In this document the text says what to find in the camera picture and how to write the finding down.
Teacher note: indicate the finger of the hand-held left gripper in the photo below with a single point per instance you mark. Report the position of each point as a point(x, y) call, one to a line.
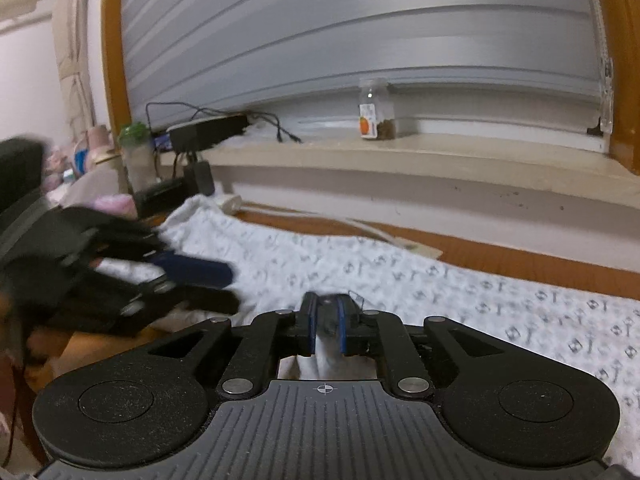
point(195, 270)
point(200, 301)

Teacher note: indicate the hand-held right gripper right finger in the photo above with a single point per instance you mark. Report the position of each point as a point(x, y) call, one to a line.
point(342, 325)

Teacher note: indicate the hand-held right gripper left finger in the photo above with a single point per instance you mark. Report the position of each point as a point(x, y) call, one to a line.
point(311, 325)

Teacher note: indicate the white checker-print pajama pants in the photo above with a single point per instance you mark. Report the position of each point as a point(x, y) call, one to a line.
point(400, 285)

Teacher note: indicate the white plug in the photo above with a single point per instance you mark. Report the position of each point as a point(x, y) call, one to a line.
point(229, 203)

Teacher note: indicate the black box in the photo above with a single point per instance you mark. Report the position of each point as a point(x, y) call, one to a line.
point(157, 197)

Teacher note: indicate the purple packet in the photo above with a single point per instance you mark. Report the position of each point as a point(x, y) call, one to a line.
point(115, 206)

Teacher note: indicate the green-lid bottle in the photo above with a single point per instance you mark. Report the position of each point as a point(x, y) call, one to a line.
point(137, 160)

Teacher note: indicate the pink kettle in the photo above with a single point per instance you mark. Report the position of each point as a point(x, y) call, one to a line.
point(95, 140)

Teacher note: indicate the black electronic device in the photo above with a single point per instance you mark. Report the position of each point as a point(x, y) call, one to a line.
point(205, 132)

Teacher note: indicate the beige window sill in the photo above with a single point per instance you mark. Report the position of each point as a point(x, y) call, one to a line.
point(400, 155)

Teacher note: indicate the orange-label glass jar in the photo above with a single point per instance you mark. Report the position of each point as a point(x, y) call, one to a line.
point(375, 120)

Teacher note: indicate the beige curtain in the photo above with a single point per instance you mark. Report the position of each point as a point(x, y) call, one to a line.
point(75, 35)

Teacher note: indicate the grey roller shutter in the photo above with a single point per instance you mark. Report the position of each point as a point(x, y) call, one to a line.
point(350, 35)

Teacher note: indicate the wooden window frame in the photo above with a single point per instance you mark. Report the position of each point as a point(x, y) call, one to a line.
point(114, 60)

